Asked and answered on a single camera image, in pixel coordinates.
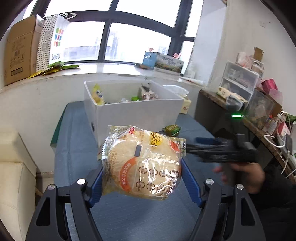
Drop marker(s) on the white rolled paper on sill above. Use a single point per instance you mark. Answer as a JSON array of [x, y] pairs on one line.
[[195, 81]]

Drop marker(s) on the clear plastic drawer unit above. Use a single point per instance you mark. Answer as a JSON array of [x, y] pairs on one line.
[[239, 80]]

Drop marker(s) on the green garlic pea snack bag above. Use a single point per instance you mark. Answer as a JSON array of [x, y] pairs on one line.
[[172, 130]]

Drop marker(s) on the black window frame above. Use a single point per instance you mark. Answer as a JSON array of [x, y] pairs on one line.
[[120, 31]]

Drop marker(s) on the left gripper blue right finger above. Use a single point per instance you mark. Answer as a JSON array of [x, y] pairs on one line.
[[191, 184]]

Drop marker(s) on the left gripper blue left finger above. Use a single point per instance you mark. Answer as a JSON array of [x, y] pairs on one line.
[[95, 185]]

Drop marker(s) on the cat print snack bag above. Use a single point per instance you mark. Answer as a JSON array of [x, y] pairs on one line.
[[145, 93]]

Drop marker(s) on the round rice cracker packet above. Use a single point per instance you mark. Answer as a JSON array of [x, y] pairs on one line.
[[141, 163]]

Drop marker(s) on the brown side desk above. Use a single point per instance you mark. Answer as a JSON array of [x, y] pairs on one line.
[[211, 113]]

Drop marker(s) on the green yellow packets pile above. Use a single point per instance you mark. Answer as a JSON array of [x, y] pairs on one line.
[[53, 68]]

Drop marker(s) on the white sofa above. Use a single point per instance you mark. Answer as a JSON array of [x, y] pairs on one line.
[[18, 183]]

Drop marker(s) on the person's right hand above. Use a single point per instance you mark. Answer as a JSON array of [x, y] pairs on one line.
[[252, 176]]

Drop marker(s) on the white storage box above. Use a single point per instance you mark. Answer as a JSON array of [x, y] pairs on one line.
[[119, 110]]

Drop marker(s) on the pink container on desk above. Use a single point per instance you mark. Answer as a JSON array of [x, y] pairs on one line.
[[268, 85]]

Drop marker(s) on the green seaweed snack packet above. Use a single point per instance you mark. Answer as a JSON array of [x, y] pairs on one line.
[[136, 98]]

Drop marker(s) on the yellow chips bag in box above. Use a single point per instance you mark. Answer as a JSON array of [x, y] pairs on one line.
[[97, 95]]

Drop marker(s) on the white SANFU shopping bag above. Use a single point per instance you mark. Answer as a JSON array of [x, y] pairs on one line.
[[51, 44]]

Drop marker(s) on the printed gift box on sill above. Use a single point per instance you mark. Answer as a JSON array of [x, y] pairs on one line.
[[162, 63]]

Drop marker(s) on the brown cardboard box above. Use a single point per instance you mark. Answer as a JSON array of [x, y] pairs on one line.
[[20, 54]]

